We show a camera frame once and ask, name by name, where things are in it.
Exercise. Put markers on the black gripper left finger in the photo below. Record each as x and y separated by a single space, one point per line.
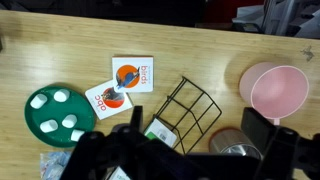
137 117

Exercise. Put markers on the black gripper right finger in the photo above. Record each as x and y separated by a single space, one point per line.
258 128

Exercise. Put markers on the white marshmallow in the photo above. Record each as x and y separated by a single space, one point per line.
49 126
69 121
77 135
38 101
61 95

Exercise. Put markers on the green round plate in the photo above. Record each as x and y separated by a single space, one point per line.
56 111

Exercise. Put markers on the clear marshmallow bag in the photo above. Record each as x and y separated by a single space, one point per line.
51 165

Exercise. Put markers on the green colors board book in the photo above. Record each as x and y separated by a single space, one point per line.
160 131

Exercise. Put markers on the silver metal cup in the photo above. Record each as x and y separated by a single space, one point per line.
230 141

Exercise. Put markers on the white abc board book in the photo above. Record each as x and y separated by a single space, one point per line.
96 100

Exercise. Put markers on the white birds board book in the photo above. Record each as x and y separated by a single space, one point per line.
146 66

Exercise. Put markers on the white board book green print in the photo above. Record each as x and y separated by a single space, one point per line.
118 174

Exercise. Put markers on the dark red cloth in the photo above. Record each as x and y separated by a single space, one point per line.
230 10

